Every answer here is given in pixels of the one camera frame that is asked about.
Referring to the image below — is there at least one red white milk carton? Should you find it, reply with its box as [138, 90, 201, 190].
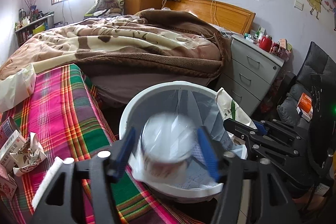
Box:
[0, 165, 17, 200]

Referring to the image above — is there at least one patterned paper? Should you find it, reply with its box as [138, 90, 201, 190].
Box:
[10, 132, 47, 177]

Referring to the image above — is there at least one thin white foam sleeve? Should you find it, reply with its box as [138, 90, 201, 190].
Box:
[31, 156, 63, 210]

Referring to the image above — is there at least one white purple medicine box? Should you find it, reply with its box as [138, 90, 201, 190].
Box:
[0, 130, 26, 173]

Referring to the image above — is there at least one red milk drink can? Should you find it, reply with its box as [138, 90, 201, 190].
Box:
[0, 117, 20, 147]

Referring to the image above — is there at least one white round trash bin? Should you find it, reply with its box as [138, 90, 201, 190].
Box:
[119, 81, 247, 203]

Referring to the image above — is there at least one orange white box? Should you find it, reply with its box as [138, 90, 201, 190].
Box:
[297, 93, 313, 122]

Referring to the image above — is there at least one black padded chair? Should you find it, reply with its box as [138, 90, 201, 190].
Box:
[277, 42, 335, 129]

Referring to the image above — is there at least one grey drawer nightstand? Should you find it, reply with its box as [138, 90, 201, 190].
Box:
[215, 34, 284, 115]

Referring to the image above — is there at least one red cup on nightstand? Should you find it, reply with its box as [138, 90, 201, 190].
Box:
[259, 35, 273, 52]

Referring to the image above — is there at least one pink plaid bed sheet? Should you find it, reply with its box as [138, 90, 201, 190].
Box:
[1, 64, 195, 223]

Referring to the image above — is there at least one wooden headboard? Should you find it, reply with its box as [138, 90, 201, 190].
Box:
[163, 0, 256, 34]

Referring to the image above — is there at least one white tissue pack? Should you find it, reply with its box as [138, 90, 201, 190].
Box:
[0, 64, 37, 113]

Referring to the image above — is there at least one brown beige fleece blanket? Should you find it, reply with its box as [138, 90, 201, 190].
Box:
[1, 9, 231, 79]

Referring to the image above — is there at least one cluttered side shelf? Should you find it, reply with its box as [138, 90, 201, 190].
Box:
[15, 12, 54, 47]

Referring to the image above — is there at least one brown teddy bear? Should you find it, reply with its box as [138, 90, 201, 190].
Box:
[97, 0, 122, 14]

